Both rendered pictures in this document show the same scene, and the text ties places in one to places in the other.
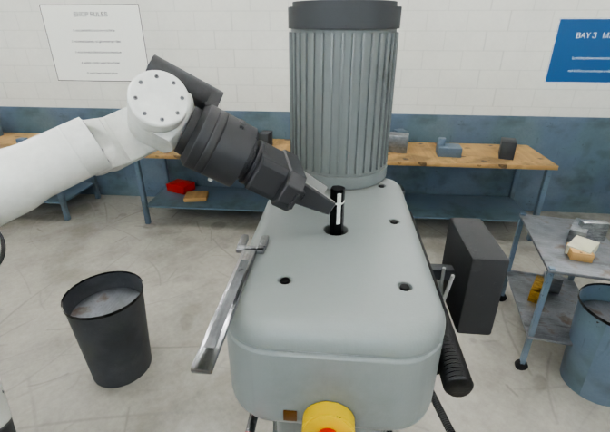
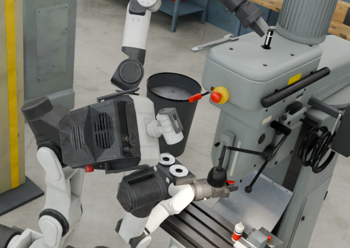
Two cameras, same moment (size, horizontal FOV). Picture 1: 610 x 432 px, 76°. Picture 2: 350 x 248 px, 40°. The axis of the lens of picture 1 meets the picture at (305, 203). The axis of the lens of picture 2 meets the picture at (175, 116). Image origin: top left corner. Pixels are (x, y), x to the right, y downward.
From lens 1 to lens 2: 1.32 m
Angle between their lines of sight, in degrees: 29
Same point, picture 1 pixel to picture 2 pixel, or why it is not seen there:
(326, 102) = not seen: outside the picture
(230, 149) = not seen: outside the picture
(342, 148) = (295, 19)
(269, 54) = not seen: outside the picture
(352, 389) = (231, 85)
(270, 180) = (243, 15)
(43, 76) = not seen: outside the picture
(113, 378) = not seen: hidden behind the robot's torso
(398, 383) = (244, 87)
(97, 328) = (161, 105)
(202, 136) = not seen: outside the picture
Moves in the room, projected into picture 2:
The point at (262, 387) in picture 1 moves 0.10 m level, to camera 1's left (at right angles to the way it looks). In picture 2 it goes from (208, 74) to (185, 64)
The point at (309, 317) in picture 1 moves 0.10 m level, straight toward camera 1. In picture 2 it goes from (228, 56) to (211, 64)
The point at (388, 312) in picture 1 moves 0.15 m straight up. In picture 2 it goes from (251, 65) to (262, 23)
